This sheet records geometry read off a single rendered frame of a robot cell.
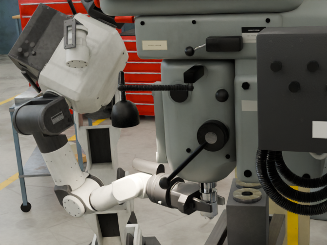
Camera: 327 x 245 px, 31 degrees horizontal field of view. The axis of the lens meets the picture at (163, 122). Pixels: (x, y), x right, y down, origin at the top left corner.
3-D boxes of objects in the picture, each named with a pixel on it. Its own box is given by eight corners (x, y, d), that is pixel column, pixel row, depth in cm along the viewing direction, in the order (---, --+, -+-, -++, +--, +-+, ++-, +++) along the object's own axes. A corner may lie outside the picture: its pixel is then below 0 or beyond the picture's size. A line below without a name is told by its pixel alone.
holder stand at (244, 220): (227, 259, 182) (225, 201, 176) (234, 227, 202) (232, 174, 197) (266, 261, 179) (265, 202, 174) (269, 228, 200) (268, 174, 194)
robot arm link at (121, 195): (140, 195, 159) (110, 206, 168) (162, 188, 166) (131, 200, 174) (133, 173, 160) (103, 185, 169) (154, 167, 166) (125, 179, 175)
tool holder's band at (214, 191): (203, 188, 153) (202, 184, 153) (219, 190, 151) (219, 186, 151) (196, 195, 149) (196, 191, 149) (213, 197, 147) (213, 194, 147)
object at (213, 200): (203, 208, 155) (203, 188, 153) (220, 211, 153) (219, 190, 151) (197, 216, 151) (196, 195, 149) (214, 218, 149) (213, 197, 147)
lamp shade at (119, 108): (112, 120, 153) (110, 98, 151) (139, 118, 153) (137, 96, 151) (111, 129, 146) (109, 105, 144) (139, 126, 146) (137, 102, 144)
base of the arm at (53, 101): (27, 145, 181) (5, 120, 175) (50, 116, 188) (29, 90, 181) (59, 146, 171) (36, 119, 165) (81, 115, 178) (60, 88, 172)
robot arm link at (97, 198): (119, 210, 170) (80, 224, 182) (136, 190, 177) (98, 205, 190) (98, 182, 168) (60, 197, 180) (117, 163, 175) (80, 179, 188)
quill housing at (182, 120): (160, 187, 143) (151, 59, 134) (185, 159, 161) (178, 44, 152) (236, 193, 136) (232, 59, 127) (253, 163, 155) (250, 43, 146)
